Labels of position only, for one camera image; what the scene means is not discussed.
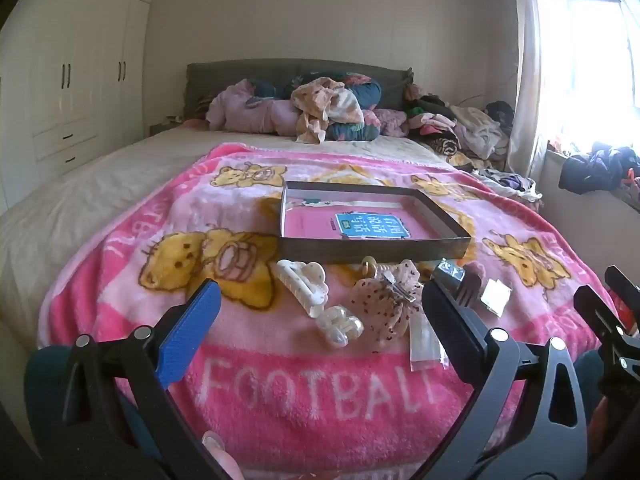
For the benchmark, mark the shallow cardboard box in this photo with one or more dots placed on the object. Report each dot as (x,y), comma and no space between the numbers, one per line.
(375,252)

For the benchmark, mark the dark puffer jacket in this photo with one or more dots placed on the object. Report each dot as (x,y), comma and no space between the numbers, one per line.
(595,167)

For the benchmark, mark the light curtain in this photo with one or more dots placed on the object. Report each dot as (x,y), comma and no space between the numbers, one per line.
(527,85)

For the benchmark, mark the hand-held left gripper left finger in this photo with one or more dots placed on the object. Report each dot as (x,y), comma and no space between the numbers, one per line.
(190,330)

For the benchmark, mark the pink quilted bundle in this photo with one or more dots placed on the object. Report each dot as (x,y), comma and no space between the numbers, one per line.
(250,115)

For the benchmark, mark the large white hair claw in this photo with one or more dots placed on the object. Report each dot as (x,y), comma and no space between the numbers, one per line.
(305,285)

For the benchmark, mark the peach floral garment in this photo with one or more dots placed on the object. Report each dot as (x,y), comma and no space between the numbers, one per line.
(320,105)

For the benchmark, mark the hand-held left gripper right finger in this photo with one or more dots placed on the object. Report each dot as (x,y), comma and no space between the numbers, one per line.
(450,330)

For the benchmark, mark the person's left hand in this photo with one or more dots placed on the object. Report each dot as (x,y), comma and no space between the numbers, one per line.
(220,455)

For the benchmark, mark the dark pronged hair clip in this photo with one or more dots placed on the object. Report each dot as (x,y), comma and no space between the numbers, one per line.
(470,290)

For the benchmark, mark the bed with beige sheet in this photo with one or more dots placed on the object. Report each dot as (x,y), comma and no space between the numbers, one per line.
(100,185)

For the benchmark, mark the orange and green clothing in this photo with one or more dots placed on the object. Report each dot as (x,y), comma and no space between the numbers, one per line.
(631,177)

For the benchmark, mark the pink fuzzy garment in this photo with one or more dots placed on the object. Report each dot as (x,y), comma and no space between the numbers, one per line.
(390,121)

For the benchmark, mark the pile of clothes on bed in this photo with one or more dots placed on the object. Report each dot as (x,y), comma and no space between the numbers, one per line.
(225,77)
(367,92)

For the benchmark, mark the dark nightstand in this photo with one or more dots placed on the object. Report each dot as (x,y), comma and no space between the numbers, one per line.
(165,127)

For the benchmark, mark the polka-dot bow hair clip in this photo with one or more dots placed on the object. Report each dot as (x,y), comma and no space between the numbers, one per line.
(380,305)

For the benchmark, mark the white bag of clothes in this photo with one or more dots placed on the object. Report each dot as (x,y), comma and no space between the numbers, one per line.
(505,180)

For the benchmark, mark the pink bear printed blanket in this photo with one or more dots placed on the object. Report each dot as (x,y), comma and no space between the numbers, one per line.
(300,410)

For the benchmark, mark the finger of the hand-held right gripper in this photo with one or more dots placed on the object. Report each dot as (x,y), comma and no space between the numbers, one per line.
(622,287)
(597,312)

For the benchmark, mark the small clear plastic bag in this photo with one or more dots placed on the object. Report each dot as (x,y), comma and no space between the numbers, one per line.
(495,297)

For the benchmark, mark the pink book with blue label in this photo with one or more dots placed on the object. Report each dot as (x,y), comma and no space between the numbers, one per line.
(310,222)

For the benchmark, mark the long clear plastic bag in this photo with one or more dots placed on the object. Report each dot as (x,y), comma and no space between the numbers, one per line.
(425,345)

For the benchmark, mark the window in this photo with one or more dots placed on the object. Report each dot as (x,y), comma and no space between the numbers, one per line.
(590,60)

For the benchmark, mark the white wardrobe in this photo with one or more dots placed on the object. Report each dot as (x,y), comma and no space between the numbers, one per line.
(75,60)

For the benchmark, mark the small pearly hair claw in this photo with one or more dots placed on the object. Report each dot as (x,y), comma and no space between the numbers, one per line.
(337,327)

